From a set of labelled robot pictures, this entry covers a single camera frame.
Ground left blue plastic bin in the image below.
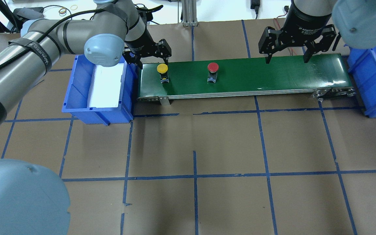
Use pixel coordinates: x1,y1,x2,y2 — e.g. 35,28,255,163
62,55,138,126

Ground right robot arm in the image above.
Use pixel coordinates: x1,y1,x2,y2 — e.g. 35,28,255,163
258,0,376,64

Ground green conveyor belt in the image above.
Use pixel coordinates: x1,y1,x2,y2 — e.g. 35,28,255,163
137,54,356,104

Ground aluminium frame post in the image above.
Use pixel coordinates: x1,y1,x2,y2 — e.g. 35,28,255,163
181,0,198,27

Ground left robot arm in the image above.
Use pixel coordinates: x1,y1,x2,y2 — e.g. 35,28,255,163
0,0,172,235

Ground red black conveyor cable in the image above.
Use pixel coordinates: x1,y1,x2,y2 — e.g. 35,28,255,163
273,6,293,56

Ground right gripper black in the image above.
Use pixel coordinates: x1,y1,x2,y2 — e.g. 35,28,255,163
258,0,337,64

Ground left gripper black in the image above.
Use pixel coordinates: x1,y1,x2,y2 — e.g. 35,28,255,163
123,8,172,70

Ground yellow push button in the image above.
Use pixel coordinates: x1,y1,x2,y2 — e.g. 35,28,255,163
157,63,169,84

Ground white foam in left bin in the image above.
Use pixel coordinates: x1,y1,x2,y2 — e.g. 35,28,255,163
87,63,124,108

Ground red push button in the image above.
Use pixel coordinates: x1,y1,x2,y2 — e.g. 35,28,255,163
207,62,219,83

